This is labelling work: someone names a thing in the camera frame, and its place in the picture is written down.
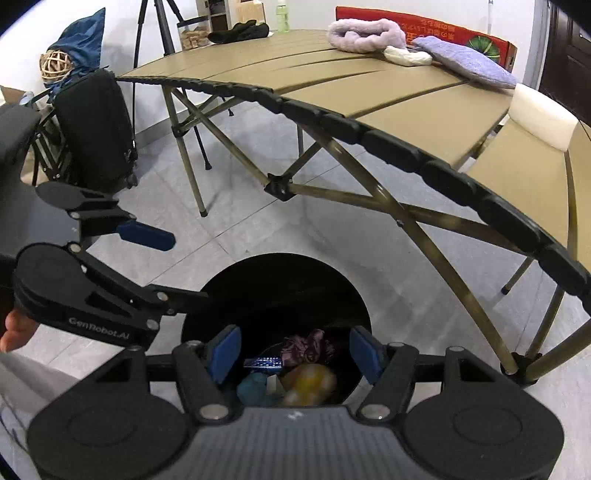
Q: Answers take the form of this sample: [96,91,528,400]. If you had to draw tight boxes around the tan folding slat table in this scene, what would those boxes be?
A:
[115,28,591,387]

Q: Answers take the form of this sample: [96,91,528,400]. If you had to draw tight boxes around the dark brown entrance door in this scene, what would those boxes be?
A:
[537,0,591,121]

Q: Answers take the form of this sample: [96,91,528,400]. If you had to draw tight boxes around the black round trash bin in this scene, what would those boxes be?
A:
[180,253,374,409]

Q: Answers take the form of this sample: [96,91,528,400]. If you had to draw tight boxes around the woven rattan ball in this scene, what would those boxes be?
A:
[39,50,75,84]

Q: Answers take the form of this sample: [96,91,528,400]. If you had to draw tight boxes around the lavender fabric pouch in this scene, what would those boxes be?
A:
[412,36,517,90]

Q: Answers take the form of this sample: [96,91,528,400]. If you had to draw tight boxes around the white rolled cloth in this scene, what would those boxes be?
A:
[383,45,434,66]

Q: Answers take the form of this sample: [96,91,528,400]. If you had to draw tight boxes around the red cardboard box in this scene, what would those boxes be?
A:
[335,6,518,73]

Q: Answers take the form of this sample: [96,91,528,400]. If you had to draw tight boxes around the dark blue fabric bag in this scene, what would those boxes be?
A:
[47,8,107,89]

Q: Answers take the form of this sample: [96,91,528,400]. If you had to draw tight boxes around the light blue plush toy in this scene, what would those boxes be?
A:
[236,373,271,407]

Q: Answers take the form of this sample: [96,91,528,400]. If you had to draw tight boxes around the clear jar with black lid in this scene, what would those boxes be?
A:
[177,16,216,49]

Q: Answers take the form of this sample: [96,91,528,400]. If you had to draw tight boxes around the black gloves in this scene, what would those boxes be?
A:
[208,20,271,45]

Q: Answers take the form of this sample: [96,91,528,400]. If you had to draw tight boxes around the yellow plush toy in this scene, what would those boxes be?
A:
[279,364,338,407]

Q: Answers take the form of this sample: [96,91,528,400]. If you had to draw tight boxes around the person's left hand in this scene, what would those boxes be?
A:
[0,308,41,354]

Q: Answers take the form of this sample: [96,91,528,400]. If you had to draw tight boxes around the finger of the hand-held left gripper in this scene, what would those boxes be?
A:
[36,181,177,252]
[139,285,214,320]

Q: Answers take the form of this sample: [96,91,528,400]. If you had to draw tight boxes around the black suitcase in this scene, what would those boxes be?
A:
[53,69,140,191]

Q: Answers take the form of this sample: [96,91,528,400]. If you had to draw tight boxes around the purple cloth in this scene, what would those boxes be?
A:
[281,329,338,368]

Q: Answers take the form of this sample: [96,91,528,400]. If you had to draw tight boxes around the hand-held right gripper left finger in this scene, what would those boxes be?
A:
[90,324,243,424]

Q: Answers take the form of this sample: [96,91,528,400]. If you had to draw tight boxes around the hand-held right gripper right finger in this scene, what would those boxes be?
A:
[348,325,528,422]

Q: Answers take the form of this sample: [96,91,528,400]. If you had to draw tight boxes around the small cream white box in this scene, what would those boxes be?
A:
[508,83,581,152]

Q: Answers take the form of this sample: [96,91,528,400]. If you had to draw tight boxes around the black camera tripod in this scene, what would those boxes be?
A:
[131,0,213,169]

